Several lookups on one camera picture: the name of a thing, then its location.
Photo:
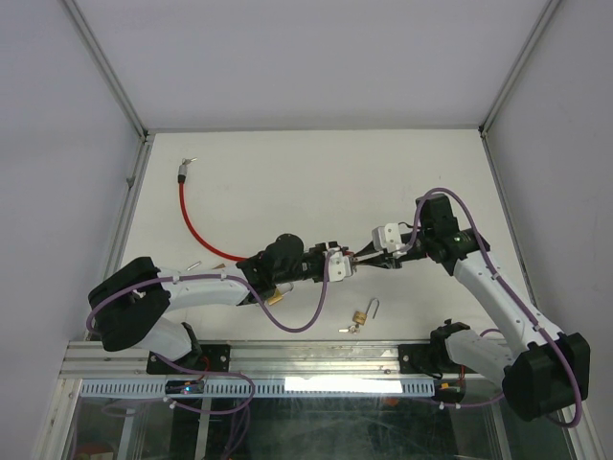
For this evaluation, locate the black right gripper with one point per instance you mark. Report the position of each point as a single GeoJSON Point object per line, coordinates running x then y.
{"type": "Point", "coordinates": [383, 262]}

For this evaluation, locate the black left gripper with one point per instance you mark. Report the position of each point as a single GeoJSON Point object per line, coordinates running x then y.
{"type": "Point", "coordinates": [322, 250]}

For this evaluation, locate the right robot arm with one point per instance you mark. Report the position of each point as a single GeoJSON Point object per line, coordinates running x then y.
{"type": "Point", "coordinates": [539, 369]}

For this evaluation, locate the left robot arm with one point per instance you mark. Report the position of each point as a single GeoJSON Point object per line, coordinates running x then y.
{"type": "Point", "coordinates": [128, 309]}

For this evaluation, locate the medium brass padlock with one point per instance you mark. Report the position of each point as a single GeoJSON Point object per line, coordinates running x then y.
{"type": "Point", "coordinates": [276, 294]}

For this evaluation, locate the small brass long-shackle padlock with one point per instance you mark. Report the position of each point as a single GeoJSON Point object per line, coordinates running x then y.
{"type": "Point", "coordinates": [360, 317]}

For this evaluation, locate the large brass padlock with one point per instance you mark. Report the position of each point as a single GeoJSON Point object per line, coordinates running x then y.
{"type": "Point", "coordinates": [199, 264]}

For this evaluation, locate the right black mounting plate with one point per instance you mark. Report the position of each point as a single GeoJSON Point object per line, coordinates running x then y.
{"type": "Point", "coordinates": [424, 358]}

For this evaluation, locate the black mounting plate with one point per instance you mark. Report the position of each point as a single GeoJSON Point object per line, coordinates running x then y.
{"type": "Point", "coordinates": [210, 358]}
{"type": "Point", "coordinates": [424, 358]}

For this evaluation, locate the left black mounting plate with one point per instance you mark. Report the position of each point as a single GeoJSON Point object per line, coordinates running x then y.
{"type": "Point", "coordinates": [210, 358]}

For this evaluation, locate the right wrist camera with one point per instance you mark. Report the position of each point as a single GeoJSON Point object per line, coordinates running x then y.
{"type": "Point", "coordinates": [388, 238]}

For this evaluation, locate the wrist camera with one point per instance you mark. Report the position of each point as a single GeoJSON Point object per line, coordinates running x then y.
{"type": "Point", "coordinates": [388, 238]}
{"type": "Point", "coordinates": [338, 266]}

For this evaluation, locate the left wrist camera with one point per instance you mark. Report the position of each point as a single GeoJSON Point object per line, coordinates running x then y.
{"type": "Point", "coordinates": [338, 266]}

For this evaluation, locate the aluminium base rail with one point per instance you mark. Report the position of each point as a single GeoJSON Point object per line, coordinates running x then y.
{"type": "Point", "coordinates": [254, 359]}

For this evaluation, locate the right aluminium frame post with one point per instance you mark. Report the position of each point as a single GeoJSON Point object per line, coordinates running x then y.
{"type": "Point", "coordinates": [537, 31]}

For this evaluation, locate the aluminium frame post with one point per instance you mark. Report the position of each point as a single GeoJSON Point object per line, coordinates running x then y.
{"type": "Point", "coordinates": [95, 50]}
{"type": "Point", "coordinates": [537, 31]}

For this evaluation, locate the white slotted cable duct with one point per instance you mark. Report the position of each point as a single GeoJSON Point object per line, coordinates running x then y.
{"type": "Point", "coordinates": [289, 387]}

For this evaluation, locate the left aluminium frame post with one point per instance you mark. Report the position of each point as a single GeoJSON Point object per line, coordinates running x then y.
{"type": "Point", "coordinates": [95, 50]}

